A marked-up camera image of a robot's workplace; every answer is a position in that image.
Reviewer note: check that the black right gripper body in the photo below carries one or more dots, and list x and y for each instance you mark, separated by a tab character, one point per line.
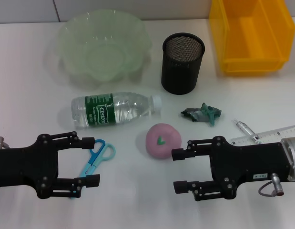
247	162

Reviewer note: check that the clear green-label water bottle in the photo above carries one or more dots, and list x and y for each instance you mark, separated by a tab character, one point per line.
102	111

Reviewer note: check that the yellow plastic bin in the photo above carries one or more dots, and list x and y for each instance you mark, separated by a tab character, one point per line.
254	35

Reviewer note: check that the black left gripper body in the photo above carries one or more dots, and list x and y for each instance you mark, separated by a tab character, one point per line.
23	167

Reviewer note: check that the transparent plastic ruler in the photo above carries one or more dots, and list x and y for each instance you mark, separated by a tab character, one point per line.
280	134

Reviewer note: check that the black mesh pen holder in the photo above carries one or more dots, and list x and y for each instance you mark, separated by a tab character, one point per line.
181	69

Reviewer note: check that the translucent green fruit plate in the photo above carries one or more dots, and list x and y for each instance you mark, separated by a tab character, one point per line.
102	47

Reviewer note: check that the green plastic wrapper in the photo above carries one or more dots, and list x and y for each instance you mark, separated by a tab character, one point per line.
199	113

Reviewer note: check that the silver clear pen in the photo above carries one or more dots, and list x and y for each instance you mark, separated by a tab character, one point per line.
245	127

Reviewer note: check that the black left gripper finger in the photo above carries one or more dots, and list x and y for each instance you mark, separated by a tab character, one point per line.
87	142
90	180

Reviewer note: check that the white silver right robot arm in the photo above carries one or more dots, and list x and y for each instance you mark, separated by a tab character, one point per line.
293	157

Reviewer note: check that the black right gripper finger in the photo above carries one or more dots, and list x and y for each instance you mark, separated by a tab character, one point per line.
181	187
179	154

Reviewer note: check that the blue scissors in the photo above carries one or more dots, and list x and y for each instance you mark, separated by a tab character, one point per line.
99	152

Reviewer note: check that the pink toy peach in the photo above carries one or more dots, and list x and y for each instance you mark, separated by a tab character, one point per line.
159	145

